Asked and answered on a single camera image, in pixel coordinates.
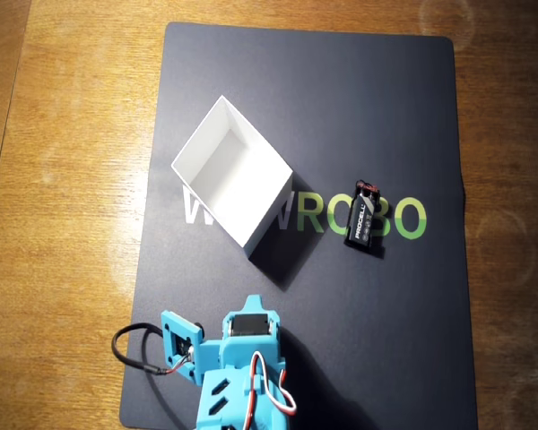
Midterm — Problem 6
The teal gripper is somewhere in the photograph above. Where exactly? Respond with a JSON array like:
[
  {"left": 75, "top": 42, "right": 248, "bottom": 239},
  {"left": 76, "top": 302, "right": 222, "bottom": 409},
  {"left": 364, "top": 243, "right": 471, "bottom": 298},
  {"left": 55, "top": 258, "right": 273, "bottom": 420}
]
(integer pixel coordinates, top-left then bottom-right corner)
[{"left": 219, "top": 294, "right": 289, "bottom": 382}]

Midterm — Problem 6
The black Procell battery pack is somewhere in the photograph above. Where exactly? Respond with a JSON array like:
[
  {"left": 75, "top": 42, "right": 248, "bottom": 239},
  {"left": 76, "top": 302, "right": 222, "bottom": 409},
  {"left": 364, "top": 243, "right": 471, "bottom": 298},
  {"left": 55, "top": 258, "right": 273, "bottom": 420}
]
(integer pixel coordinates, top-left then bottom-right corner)
[{"left": 343, "top": 178, "right": 383, "bottom": 250}]

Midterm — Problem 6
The white open cardboard box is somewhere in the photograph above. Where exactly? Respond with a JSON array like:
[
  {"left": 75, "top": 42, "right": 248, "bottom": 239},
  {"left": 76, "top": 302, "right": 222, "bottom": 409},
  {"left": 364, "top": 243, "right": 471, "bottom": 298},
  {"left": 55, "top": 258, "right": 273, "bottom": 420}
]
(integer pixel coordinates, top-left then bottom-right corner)
[{"left": 169, "top": 94, "right": 295, "bottom": 262}]

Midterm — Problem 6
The black WOWROBO printed mat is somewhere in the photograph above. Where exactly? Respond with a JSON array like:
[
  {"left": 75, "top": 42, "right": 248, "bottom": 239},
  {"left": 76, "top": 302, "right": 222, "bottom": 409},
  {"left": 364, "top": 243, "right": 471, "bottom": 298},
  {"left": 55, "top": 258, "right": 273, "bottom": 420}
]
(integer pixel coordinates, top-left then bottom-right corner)
[{"left": 118, "top": 21, "right": 477, "bottom": 430}]

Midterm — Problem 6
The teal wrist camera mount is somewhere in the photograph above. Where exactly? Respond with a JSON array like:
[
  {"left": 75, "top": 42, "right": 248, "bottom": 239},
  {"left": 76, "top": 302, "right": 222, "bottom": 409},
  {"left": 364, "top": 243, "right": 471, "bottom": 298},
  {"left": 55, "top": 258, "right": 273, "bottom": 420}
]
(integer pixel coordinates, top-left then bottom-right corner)
[{"left": 160, "top": 308, "right": 221, "bottom": 386}]

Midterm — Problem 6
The white red servo wire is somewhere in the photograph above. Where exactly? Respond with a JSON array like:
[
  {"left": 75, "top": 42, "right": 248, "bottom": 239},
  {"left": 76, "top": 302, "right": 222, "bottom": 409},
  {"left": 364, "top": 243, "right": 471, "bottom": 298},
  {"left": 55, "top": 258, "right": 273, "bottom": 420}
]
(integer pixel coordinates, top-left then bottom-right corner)
[{"left": 247, "top": 351, "right": 298, "bottom": 430}]

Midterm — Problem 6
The black camera cable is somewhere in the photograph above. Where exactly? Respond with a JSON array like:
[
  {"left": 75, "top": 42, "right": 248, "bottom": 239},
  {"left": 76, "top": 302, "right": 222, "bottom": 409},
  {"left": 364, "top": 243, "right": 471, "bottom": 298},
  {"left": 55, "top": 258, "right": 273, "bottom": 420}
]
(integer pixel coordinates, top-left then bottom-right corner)
[{"left": 111, "top": 322, "right": 172, "bottom": 377}]

